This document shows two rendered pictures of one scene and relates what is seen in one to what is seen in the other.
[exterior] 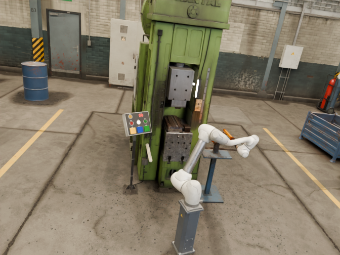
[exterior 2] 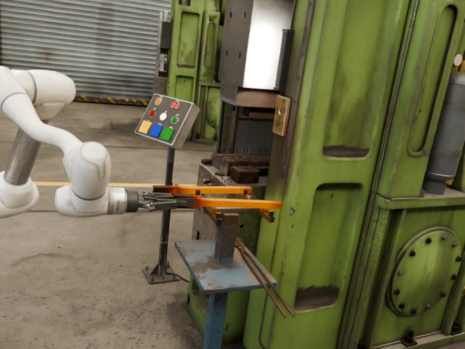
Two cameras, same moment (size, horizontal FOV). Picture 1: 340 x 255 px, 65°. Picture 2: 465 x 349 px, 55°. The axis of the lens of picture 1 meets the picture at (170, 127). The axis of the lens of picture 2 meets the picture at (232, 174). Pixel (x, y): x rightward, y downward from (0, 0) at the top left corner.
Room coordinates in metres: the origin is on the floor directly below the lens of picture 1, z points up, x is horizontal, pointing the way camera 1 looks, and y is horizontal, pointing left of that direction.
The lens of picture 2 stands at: (2.92, -2.26, 1.55)
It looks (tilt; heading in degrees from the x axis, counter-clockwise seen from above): 16 degrees down; 76
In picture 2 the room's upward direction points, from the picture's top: 7 degrees clockwise
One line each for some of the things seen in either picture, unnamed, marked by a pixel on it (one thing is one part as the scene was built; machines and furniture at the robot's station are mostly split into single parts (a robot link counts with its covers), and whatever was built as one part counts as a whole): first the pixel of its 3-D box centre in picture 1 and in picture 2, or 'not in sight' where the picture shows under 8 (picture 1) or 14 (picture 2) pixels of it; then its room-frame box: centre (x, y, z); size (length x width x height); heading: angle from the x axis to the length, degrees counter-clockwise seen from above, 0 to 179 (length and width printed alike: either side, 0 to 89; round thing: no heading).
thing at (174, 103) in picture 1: (175, 98); (264, 95); (3.60, -0.03, 1.32); 0.42 x 0.20 x 0.10; 13
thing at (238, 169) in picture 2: (186, 127); (245, 174); (3.49, -0.23, 0.95); 0.12 x 0.08 x 0.06; 13
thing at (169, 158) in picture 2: (133, 157); (167, 200); (3.19, 0.45, 0.54); 0.04 x 0.04 x 1.08; 13
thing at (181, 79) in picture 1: (180, 81); (275, 46); (3.61, -0.07, 1.56); 0.42 x 0.39 x 0.40; 13
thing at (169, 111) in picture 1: (174, 89); not in sight; (3.92, 0.00, 1.37); 0.41 x 0.10 x 0.91; 103
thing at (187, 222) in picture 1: (186, 226); not in sight; (2.26, -0.32, 0.30); 0.20 x 0.20 x 0.60; 26
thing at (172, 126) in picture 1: (172, 122); (254, 162); (3.60, -0.03, 0.96); 0.42 x 0.20 x 0.09; 13
